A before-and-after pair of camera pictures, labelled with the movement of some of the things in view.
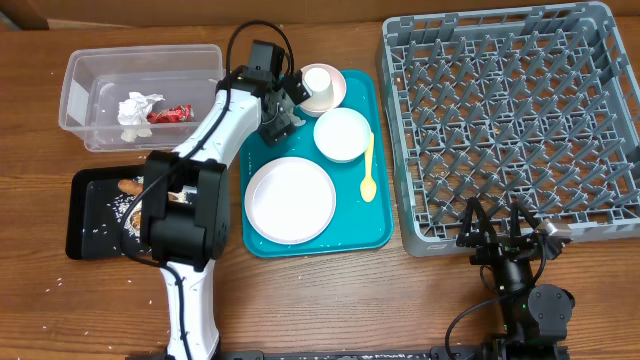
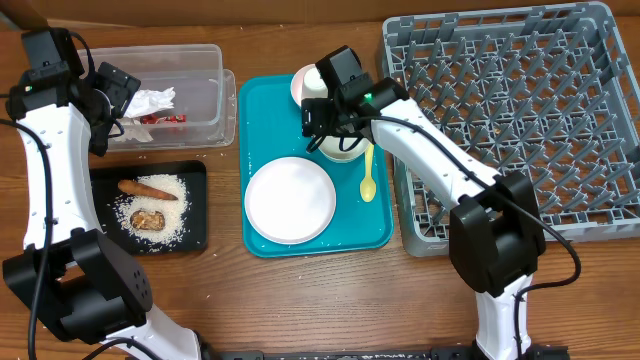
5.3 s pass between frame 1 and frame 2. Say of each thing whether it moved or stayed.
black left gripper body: moved
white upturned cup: stayed
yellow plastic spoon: stayed
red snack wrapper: moved
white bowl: stayed
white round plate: stayed
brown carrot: stayed
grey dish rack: stayed
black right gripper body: moved
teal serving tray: stayed
